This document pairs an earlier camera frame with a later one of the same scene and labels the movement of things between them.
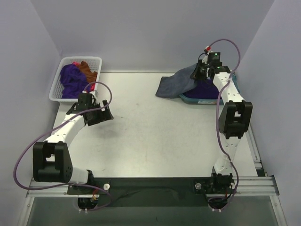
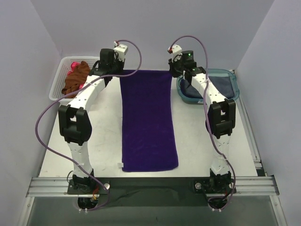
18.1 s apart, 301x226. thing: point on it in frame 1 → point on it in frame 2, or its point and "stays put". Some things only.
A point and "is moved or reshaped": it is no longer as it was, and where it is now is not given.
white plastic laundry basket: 94,63 stays put
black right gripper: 200,72 → 174,68
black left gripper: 99,115 → 116,66
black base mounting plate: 154,192 stays put
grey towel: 171,86 is moved or reshaped
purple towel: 74,80 → 149,141
